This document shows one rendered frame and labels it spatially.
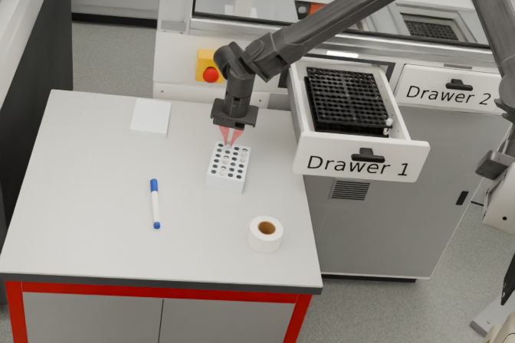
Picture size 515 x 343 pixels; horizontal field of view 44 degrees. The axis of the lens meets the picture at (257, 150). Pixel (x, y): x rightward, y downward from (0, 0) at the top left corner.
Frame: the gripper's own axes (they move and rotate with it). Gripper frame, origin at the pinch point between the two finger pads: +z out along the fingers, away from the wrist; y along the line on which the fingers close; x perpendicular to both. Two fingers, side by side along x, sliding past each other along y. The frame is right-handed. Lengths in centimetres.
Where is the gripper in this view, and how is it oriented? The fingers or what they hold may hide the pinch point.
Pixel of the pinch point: (229, 141)
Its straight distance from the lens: 147.8
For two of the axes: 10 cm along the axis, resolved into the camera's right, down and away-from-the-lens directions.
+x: -1.1, 6.2, -7.7
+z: -1.8, 7.5, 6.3
